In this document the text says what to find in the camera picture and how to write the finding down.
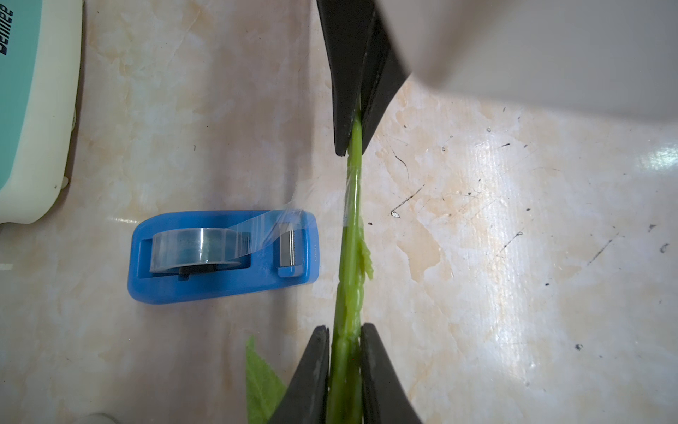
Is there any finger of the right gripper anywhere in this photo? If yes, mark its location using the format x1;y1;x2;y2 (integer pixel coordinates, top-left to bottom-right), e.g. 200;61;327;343
360;10;409;152
317;0;375;157

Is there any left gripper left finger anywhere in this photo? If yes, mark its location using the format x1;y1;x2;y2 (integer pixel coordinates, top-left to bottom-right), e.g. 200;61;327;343
268;325;331;424

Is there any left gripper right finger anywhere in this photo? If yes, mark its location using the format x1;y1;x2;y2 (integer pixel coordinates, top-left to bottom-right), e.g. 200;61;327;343
360;323;422;424

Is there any pink flower bouquet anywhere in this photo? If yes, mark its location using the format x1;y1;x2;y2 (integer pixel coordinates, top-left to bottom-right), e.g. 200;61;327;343
245;113;374;423

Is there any blue tape dispenser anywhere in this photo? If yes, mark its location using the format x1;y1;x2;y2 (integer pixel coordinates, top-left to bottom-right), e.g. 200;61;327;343
127;210;321;305

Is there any mint green toaster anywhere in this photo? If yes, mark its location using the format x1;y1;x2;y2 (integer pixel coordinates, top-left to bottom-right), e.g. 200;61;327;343
1;0;84;224

